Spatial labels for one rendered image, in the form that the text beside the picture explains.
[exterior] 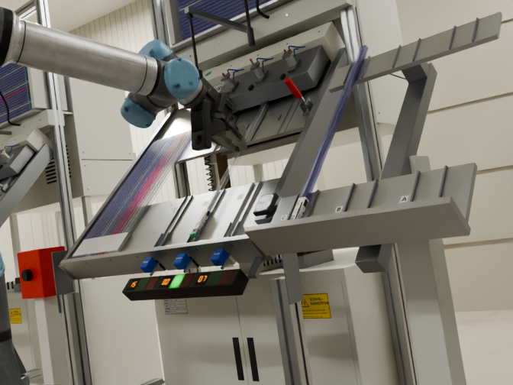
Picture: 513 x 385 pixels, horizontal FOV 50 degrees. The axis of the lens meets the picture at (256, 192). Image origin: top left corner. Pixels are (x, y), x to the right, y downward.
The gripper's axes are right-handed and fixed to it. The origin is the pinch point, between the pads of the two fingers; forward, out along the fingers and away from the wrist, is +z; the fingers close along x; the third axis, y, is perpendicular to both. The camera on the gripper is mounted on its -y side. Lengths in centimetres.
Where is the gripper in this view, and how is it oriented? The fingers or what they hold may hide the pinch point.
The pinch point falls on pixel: (239, 150)
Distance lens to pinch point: 142.3
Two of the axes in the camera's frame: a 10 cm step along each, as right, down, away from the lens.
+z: 5.8, 5.4, 6.1
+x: -7.8, 1.5, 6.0
